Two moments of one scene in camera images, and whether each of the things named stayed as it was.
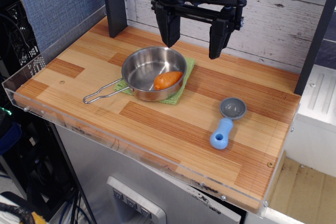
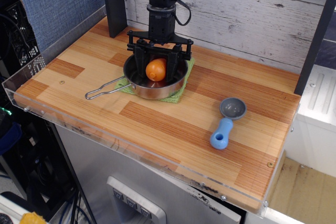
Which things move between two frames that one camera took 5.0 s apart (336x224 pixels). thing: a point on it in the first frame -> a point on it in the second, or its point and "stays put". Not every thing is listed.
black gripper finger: [169, 22] -> [142, 53]
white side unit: [311, 141] stays put
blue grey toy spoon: [231, 108] stays put
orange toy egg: [167, 78] -> [156, 69]
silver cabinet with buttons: [121, 188] stays put
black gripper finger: [221, 29] -> [174, 61]
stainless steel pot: [154, 73] stays put
